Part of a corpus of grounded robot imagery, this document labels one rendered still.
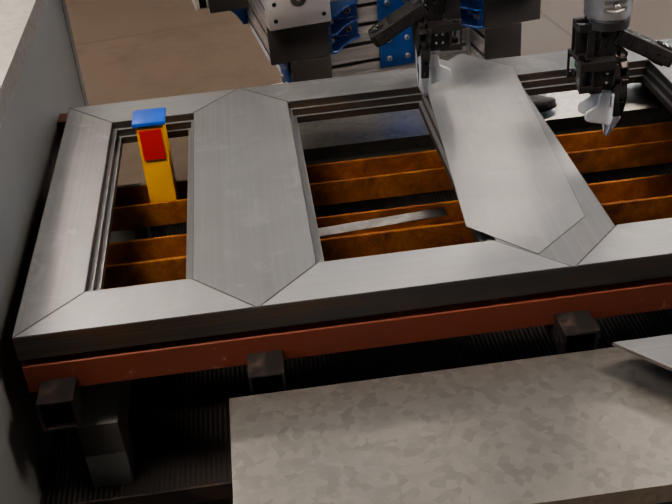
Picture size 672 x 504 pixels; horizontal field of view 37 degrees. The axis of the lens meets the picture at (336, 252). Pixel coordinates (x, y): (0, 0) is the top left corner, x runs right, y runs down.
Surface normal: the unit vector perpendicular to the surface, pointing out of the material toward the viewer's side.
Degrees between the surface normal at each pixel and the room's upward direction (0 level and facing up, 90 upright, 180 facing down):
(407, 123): 0
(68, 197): 0
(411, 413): 0
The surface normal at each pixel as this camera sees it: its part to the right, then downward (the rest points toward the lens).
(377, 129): -0.07, -0.83
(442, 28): 0.11, 0.54
